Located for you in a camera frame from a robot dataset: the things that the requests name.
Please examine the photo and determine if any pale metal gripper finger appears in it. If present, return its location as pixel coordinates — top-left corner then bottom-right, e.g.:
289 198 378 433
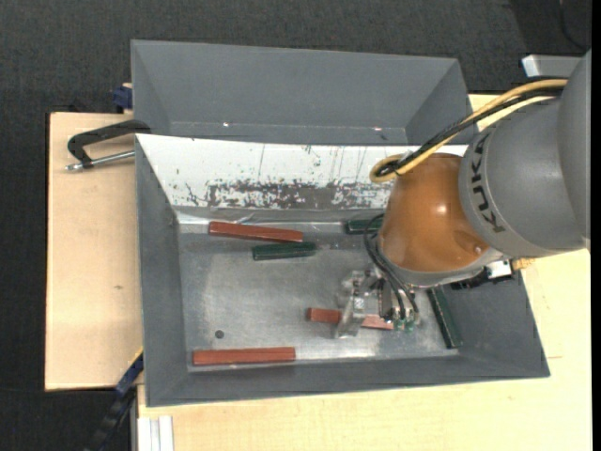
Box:
333 299 367 340
337 270 372 301

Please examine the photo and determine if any red-brown flat block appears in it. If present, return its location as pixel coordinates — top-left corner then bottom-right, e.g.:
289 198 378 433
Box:
208 220 305 245
192 346 298 367
305 306 395 332

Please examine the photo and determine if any dark green flat block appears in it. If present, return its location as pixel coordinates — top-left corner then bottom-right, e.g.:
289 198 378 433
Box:
252 241 318 262
346 217 386 235
425 285 464 350

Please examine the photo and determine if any grey metal bin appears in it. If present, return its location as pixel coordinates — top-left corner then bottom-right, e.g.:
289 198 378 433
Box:
130 39 551 408

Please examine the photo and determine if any pale wood flat board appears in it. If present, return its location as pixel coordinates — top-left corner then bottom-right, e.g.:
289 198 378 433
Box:
44 110 145 392

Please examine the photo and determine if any black cylinder on white bracket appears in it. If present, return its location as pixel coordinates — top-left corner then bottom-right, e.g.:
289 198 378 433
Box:
450 257 516 292

